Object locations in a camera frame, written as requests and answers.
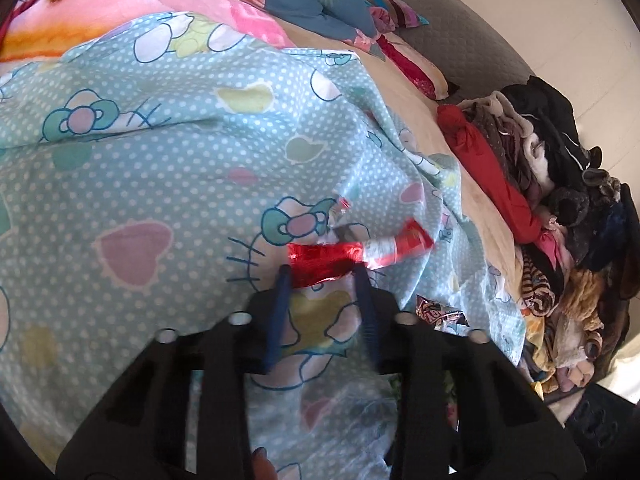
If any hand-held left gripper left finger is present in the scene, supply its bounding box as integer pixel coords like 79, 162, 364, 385
55, 265, 293, 480

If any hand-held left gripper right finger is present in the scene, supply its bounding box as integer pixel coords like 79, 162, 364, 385
352, 265, 586, 480

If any red foil wrapper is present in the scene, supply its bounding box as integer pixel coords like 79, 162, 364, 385
287, 219, 435, 289

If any person's left hand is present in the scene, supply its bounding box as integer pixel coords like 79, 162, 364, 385
251, 447, 279, 480

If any dark printed wrapper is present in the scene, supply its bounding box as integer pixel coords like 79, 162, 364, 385
415, 295, 469, 334

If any small clear plastic scrap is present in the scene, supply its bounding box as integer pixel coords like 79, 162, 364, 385
329, 198, 354, 227

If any light blue cartoon bedsheet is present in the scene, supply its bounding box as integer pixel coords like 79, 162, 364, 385
0, 10, 527, 480

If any pile of clothes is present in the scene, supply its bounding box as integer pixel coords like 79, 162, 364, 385
436, 75, 640, 397

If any red and cream pillow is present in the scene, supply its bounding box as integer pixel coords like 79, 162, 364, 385
375, 32, 452, 102

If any purple striped cloth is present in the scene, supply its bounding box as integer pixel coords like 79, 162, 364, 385
359, 0, 432, 37

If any pink cartoon blanket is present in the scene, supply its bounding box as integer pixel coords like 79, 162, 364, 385
0, 0, 297, 67

